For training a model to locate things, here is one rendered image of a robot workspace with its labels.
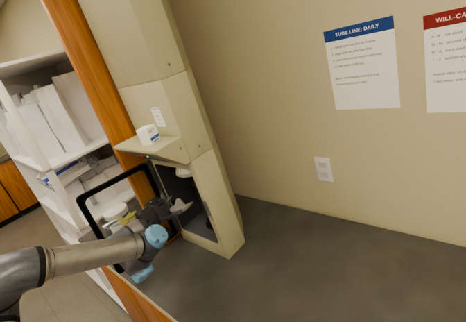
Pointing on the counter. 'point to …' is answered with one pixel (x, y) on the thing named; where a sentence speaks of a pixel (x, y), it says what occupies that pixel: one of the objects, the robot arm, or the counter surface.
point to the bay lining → (170, 184)
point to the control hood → (170, 155)
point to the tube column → (131, 25)
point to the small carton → (148, 134)
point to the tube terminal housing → (218, 173)
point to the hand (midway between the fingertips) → (182, 200)
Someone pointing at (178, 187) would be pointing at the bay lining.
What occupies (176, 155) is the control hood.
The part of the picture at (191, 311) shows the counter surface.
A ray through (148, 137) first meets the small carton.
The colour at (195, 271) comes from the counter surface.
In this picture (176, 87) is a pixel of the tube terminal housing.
